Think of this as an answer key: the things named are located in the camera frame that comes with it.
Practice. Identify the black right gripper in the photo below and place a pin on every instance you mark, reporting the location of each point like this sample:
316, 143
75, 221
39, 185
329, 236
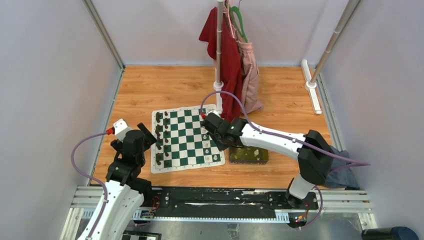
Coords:
220, 146

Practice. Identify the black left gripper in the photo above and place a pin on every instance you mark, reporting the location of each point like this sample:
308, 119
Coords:
149, 139

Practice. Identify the green white chess board mat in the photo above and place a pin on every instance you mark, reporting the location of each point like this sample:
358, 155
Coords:
179, 137

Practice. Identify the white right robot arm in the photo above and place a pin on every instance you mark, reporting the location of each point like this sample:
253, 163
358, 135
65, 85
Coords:
312, 153

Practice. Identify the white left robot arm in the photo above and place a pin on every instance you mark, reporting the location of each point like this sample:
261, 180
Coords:
123, 192

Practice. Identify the yellow tray of white pieces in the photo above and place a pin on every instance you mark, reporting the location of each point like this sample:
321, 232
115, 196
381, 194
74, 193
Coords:
245, 156

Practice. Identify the pink hanging garment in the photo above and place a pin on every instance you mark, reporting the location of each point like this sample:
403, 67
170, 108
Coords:
249, 67

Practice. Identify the white clothes rack pole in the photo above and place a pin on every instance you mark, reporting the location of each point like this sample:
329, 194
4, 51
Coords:
218, 84

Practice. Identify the red hanging garment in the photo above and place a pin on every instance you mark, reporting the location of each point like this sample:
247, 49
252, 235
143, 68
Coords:
230, 63

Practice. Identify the white rack foot right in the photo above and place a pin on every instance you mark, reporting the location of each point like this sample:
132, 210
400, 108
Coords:
310, 87

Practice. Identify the grey cloth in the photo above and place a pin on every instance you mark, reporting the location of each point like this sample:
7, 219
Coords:
343, 178

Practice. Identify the green clothes hanger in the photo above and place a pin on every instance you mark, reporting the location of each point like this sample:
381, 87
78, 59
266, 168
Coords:
237, 19

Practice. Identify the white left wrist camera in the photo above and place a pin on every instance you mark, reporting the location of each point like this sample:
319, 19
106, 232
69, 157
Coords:
121, 128

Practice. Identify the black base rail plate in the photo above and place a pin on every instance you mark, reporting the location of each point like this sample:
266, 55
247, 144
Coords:
224, 203

